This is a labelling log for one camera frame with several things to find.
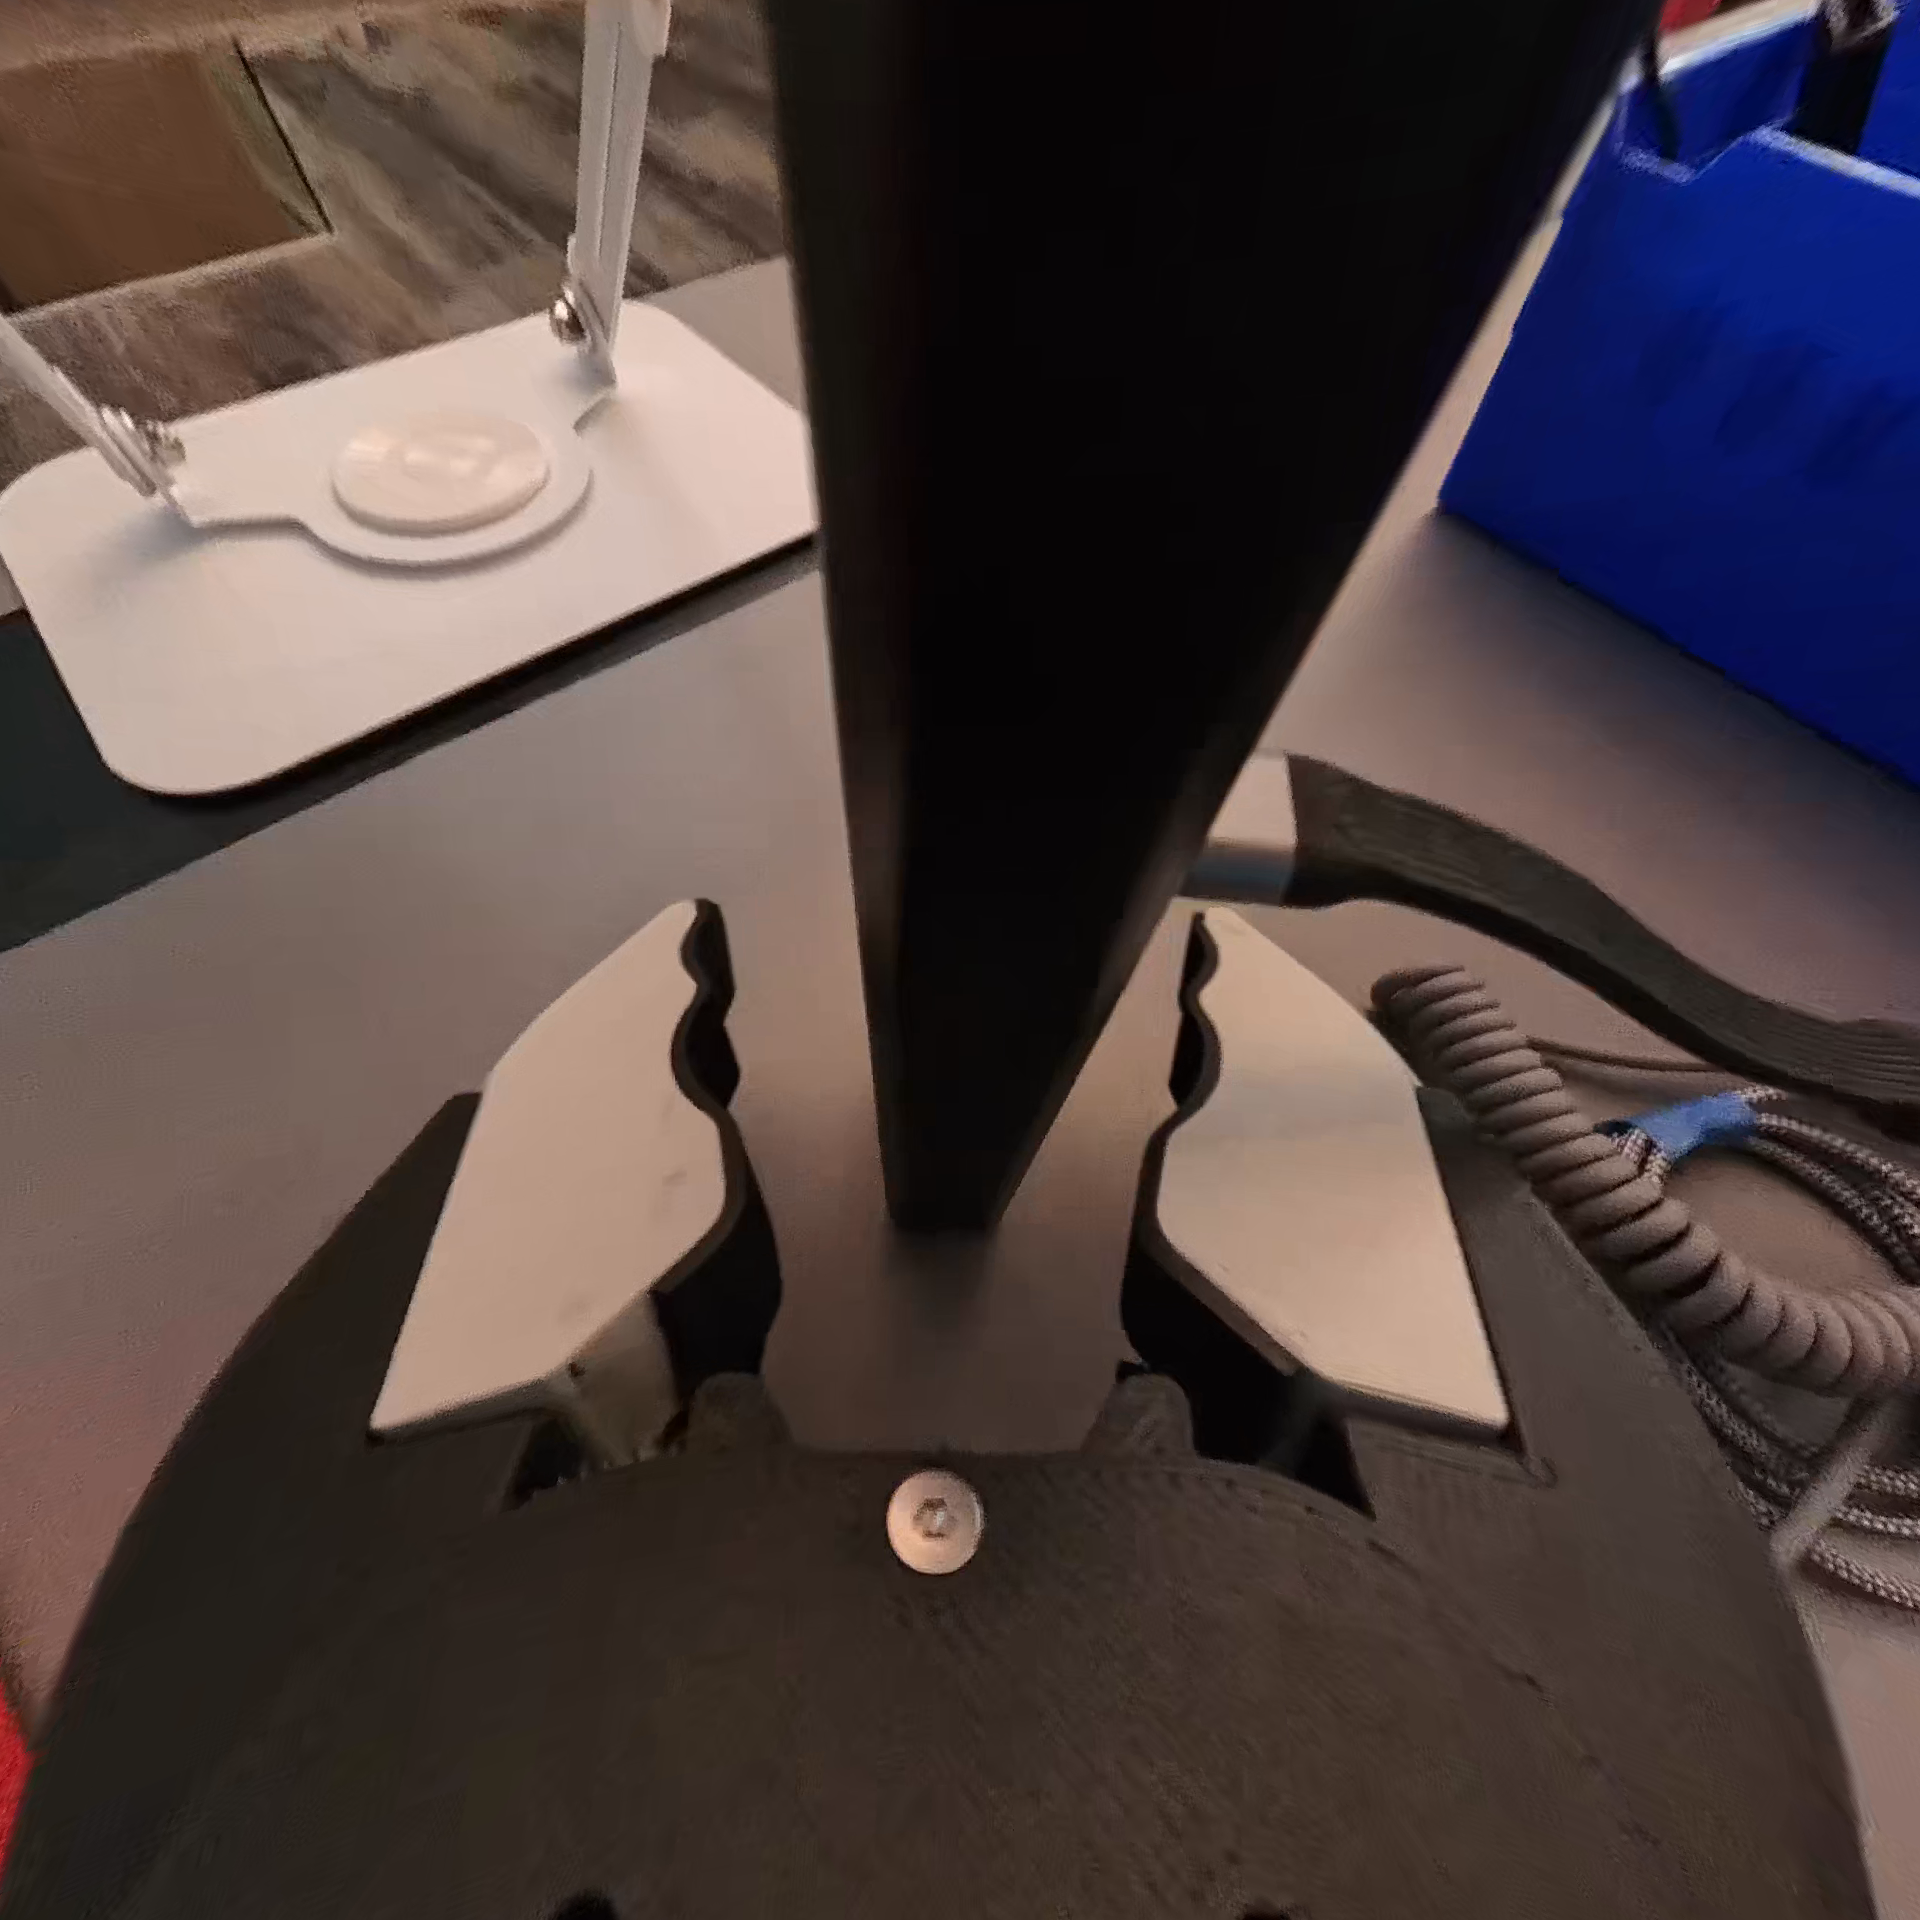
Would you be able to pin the white stand base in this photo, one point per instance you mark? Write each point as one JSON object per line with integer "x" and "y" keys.
{"x": 301, "y": 644}

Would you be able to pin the black usb hub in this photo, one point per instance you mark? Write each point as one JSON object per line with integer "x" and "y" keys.
{"x": 1049, "y": 600}

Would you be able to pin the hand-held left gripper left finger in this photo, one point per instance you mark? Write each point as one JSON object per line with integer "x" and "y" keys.
{"x": 570, "y": 1201}

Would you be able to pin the cardboard box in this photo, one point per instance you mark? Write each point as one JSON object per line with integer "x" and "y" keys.
{"x": 119, "y": 182}

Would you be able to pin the blue plastic bin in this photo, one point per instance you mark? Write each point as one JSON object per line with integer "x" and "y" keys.
{"x": 1724, "y": 450}

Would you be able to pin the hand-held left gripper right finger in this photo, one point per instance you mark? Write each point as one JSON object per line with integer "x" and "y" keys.
{"x": 1319, "y": 1201}

